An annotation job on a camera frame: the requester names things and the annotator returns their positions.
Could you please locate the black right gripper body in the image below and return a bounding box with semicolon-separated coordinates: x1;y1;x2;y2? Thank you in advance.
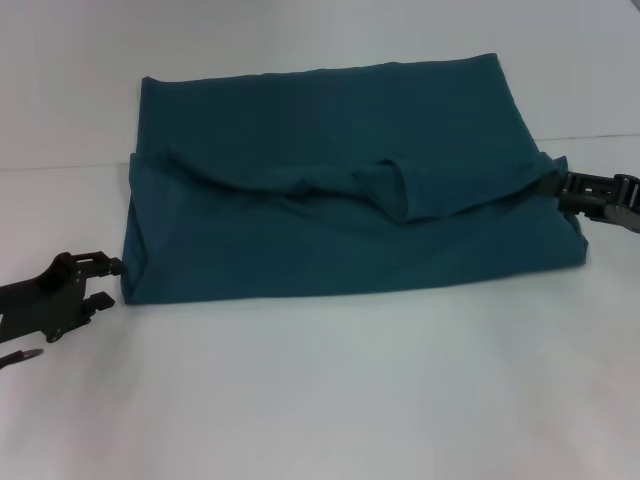
610;173;640;237

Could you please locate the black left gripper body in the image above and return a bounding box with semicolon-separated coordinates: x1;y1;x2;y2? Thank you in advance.
0;252;96;346

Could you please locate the teal t-shirt with FREE print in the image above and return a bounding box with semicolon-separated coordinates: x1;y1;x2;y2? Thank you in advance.
119;51;591;307

